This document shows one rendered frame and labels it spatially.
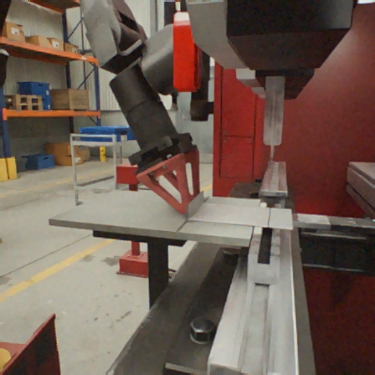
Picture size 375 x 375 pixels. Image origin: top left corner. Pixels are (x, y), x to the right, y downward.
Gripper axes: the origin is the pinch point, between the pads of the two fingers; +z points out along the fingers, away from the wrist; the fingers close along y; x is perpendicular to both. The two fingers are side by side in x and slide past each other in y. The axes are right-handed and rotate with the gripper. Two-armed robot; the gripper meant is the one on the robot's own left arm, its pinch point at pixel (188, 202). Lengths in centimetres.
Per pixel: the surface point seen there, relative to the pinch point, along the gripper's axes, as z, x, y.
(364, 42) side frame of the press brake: -16, -49, 85
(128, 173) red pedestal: -18, 88, 155
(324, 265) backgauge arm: 34, -10, 42
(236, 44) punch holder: -9.9, -15.6, -22.2
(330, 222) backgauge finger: 9.2, -16.0, -1.4
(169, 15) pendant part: -65, 7, 95
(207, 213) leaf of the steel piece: 2.3, -2.1, -1.0
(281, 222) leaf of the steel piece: 6.8, -10.8, -2.2
